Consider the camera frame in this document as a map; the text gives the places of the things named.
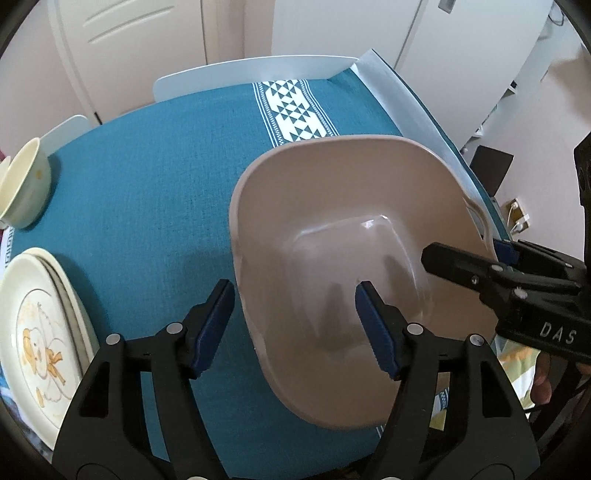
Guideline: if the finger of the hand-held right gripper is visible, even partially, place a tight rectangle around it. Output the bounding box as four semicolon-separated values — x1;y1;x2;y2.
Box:
492;237;583;291
421;242;507;297

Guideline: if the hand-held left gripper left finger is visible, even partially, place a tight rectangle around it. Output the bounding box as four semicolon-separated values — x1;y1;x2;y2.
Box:
53;278;236;480

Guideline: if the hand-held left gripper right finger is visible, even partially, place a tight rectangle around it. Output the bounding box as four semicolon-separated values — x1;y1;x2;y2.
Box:
355;280;541;480

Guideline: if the plain white plate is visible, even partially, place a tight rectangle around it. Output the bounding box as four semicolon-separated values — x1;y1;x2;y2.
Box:
44;257;101;377

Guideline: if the beige square plastic basin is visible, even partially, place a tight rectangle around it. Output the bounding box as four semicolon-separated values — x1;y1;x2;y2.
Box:
228;135;497;430

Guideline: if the cartoon print plate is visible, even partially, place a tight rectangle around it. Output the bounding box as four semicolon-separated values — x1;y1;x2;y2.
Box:
0;247;88;450

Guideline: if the cream ceramic bowl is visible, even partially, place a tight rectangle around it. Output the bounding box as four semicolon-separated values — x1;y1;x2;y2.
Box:
0;137;51;230

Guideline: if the person's right hand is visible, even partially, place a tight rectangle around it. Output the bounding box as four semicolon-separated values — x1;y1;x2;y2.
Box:
530;354;555;403

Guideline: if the yellow green striped cloth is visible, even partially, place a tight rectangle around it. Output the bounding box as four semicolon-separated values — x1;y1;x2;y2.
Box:
429;340;544;431

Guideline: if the black box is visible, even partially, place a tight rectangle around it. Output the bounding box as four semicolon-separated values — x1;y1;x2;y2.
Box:
471;147;514;197

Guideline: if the teal patterned tablecloth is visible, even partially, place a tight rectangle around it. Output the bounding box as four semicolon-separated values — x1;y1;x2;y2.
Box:
0;78;502;468

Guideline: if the white wardrobe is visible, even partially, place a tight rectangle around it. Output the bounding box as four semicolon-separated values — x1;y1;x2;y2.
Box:
271;0;557;155

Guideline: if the white panelled door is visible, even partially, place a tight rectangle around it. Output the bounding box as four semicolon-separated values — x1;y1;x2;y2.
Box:
46;0;245;124

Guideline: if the wall outlet with charger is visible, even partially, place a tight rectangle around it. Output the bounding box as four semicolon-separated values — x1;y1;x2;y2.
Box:
505;198;533;239

